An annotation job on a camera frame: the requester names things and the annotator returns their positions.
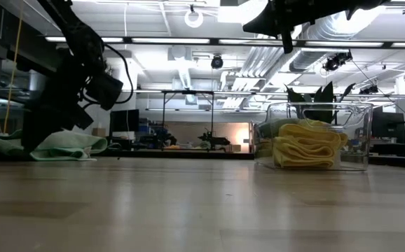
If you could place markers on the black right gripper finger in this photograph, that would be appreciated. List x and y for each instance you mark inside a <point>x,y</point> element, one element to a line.
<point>267,28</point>
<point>265,15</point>

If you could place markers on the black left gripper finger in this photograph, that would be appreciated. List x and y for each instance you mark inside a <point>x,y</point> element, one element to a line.
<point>41,129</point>

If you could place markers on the clear plastic bin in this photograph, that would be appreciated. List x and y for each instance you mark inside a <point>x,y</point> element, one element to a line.
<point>358,140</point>

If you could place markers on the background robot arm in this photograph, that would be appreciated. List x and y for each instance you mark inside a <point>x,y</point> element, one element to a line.
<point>214,141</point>

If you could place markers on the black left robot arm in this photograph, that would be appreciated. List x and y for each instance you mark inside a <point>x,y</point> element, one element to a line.
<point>80,31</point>

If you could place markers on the cardboard box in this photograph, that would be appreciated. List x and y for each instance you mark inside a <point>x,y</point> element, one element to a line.
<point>98,132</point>

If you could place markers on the small black monitor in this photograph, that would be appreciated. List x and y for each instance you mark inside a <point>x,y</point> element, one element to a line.
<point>123,120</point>

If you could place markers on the snake plant in white pot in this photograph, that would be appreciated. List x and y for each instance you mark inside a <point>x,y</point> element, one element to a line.
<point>323,94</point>

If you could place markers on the overhead light bar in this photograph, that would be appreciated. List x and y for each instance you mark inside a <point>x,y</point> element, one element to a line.
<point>171,40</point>

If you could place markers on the small black ceiling-mounted device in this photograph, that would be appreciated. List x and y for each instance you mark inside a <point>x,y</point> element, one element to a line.
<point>369,90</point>

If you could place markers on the large black monitor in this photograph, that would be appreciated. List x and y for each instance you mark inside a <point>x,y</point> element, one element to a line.
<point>388,127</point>

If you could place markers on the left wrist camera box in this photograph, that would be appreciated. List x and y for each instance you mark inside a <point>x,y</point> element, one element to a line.
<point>104,91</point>

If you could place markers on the black round ceiling camera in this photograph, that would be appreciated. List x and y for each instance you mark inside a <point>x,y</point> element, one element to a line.
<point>217,61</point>

